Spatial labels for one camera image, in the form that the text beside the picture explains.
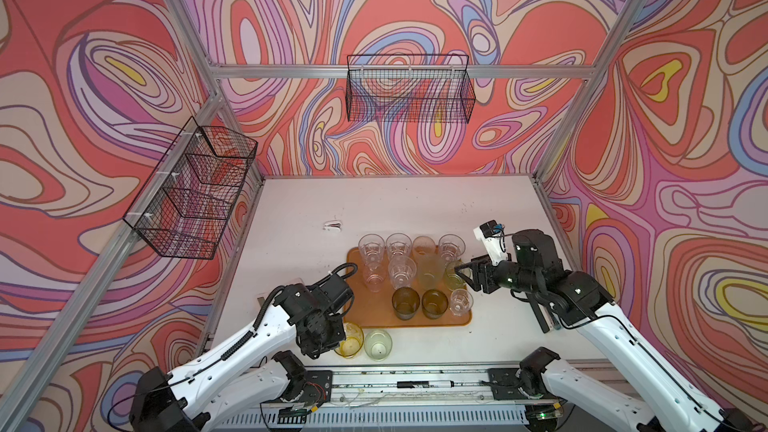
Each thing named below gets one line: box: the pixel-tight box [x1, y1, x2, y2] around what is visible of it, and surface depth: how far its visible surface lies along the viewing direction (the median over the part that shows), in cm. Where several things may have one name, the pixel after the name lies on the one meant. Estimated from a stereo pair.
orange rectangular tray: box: [343, 247, 473, 328], surface depth 88 cm
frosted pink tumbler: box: [411, 236, 436, 259], surface depth 95 cm
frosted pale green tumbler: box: [417, 253, 446, 290], surface depth 90 cm
